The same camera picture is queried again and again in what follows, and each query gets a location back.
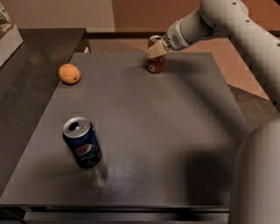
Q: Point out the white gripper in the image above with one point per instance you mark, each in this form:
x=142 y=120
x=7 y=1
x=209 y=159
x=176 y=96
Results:
x=173 y=38

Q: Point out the red coke can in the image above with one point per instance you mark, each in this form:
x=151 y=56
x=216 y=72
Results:
x=156 y=65

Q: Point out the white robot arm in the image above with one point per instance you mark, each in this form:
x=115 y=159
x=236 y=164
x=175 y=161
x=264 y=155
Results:
x=255 y=190

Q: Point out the blue pepsi can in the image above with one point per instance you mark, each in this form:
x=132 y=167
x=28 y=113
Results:
x=79 y=135

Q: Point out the orange fruit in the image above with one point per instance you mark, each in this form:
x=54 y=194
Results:
x=69 y=74

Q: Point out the dark side counter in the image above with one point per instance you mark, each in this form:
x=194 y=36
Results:
x=27 y=81

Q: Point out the white box on counter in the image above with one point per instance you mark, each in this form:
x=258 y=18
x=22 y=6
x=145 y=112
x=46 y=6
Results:
x=9 y=43

